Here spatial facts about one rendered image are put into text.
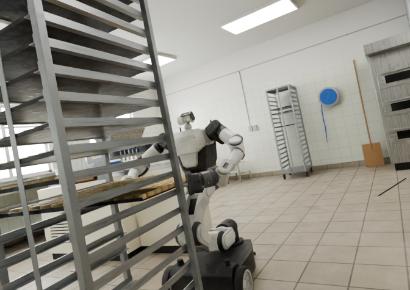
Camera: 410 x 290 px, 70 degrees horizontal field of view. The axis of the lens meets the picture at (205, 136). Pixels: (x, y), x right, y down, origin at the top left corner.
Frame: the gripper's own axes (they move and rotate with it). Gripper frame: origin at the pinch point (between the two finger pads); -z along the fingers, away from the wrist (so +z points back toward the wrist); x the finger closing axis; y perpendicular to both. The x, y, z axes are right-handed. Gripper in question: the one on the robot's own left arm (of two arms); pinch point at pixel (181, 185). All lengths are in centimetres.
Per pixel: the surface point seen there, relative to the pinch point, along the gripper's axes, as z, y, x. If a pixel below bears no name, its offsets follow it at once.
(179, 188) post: -2.9, 7.0, -0.9
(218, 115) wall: 240, -535, 90
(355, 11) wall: 453, -272, 215
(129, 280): -34, -25, -47
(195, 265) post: -2.5, 7.0, -38.6
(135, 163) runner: -22.7, 23.4, 15.7
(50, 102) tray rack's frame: -46, 51, 39
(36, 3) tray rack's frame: -45, 50, 71
